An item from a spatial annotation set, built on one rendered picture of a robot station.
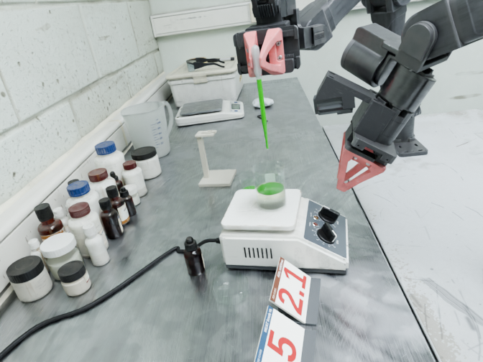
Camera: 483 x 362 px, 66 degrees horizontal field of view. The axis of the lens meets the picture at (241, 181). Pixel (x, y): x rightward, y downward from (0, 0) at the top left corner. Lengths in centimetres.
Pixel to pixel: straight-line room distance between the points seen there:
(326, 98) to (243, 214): 22
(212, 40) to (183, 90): 41
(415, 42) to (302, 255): 33
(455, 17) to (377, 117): 15
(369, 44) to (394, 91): 8
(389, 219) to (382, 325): 26
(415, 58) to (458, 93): 175
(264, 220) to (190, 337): 20
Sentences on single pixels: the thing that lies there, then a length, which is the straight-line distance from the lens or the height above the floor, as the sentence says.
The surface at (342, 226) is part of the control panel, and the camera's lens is 66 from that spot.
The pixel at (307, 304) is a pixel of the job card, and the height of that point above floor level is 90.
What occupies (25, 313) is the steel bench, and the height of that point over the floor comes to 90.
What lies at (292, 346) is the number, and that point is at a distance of 51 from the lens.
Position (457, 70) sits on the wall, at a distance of 224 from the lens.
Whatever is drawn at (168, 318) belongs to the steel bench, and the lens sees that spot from 59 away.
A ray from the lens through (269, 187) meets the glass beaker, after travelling 58.
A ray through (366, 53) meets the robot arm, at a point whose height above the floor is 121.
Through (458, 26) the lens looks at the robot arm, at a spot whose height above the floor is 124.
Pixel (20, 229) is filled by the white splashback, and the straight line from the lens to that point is 80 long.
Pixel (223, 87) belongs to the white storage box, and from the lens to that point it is 163.
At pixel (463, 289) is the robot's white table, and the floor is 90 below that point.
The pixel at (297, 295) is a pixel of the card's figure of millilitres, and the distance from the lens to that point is 56.
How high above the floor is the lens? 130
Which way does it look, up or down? 26 degrees down
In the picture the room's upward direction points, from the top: 8 degrees counter-clockwise
